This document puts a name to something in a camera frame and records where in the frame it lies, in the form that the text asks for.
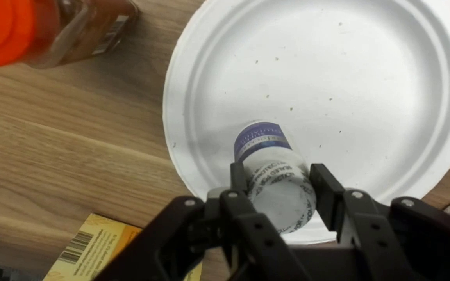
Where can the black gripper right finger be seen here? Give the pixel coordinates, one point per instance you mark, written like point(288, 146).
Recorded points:
point(382, 234)

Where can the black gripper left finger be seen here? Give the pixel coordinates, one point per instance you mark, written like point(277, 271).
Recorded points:
point(246, 238)

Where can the spice bottle orange lid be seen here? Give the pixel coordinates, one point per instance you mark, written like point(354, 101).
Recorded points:
point(54, 31)

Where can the yellow cardboard box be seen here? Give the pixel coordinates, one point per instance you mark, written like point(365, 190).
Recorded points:
point(90, 243)

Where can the white paper plate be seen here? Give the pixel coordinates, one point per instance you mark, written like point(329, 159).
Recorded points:
point(329, 78)

